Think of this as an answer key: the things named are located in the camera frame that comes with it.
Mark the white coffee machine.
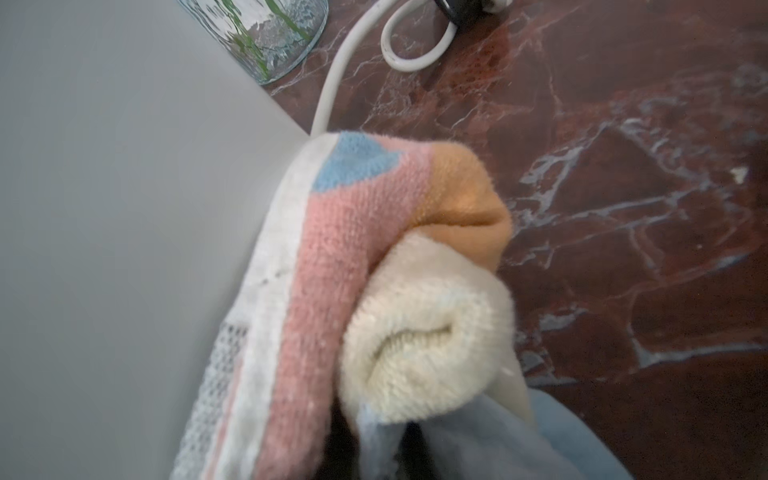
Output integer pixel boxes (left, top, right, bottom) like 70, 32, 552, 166
1, 1, 306, 479

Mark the colourful striped cloth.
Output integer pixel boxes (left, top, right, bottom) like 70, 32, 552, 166
171, 132, 628, 479

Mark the white power cable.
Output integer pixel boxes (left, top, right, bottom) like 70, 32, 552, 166
308, 0, 514, 138

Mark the blue glass vase with flowers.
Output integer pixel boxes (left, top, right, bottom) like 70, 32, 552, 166
180, 0, 329, 85

